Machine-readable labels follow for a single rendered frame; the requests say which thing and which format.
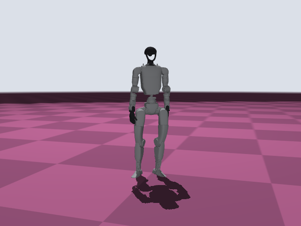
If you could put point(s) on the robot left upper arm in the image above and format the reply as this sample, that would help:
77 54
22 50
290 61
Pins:
165 87

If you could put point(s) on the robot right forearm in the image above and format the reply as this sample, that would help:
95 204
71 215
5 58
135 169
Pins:
132 99

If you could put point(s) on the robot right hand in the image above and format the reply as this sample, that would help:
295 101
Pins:
132 115

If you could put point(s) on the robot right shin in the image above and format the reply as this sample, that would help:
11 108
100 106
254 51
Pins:
138 155

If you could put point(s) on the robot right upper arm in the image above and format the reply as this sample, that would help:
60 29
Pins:
135 79

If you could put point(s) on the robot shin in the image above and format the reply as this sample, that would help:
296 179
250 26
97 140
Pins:
138 155
159 152

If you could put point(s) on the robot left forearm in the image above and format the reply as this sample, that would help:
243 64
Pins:
166 99

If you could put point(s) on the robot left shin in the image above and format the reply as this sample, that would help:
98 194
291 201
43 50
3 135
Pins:
159 152

